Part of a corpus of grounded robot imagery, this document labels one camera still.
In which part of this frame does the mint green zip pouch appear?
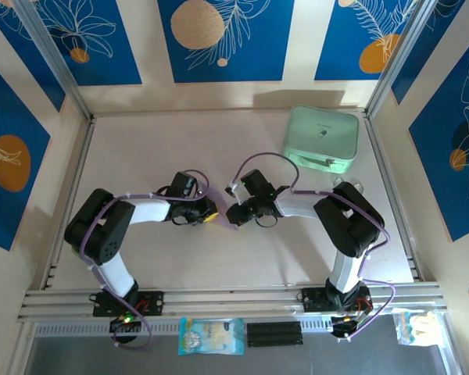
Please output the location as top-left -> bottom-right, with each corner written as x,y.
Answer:
281,105 -> 360,175

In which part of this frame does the blue snack packet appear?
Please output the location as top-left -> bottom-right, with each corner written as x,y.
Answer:
178,316 -> 245,356

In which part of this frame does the black ridged block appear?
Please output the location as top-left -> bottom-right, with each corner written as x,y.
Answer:
245,322 -> 304,348

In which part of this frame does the black controller board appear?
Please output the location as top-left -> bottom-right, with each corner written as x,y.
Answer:
109,314 -> 142,334
331,315 -> 363,340

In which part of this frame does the clear bag with yellow contents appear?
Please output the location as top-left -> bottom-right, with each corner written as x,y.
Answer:
392,308 -> 442,347

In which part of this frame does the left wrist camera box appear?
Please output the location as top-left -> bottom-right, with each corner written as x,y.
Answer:
167,170 -> 201,200

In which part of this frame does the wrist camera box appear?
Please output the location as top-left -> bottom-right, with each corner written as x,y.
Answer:
167,170 -> 201,200
225,169 -> 275,199

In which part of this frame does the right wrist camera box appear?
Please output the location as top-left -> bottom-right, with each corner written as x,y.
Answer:
225,169 -> 275,199

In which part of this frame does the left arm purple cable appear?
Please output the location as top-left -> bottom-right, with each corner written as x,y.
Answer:
74,168 -> 212,351

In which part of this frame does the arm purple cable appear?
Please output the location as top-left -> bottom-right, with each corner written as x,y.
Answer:
232,151 -> 396,341
74,168 -> 212,351

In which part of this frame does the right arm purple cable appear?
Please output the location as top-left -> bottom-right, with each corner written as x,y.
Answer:
232,151 -> 396,341

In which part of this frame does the long aluminium frame rail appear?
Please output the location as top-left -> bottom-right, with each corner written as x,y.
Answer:
17,283 -> 449,323

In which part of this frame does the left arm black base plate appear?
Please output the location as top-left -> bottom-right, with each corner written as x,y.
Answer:
92,291 -> 165,317

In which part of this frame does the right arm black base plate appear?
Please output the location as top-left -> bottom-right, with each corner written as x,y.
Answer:
301,287 -> 372,313

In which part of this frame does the aluminium side rail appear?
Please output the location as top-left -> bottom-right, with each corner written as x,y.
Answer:
41,116 -> 97,290
363,111 -> 427,282

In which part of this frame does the blue floral wall panel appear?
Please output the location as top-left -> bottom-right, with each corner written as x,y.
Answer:
157,0 -> 295,84
408,37 -> 469,243
0,54 -> 52,252
313,0 -> 429,82
0,0 -> 67,113
33,0 -> 144,88

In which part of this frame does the grey slotted cable duct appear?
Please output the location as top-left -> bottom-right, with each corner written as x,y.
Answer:
33,316 -> 337,338

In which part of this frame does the aluminium frame post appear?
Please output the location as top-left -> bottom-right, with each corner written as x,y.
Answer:
365,0 -> 441,118
13,0 -> 95,120

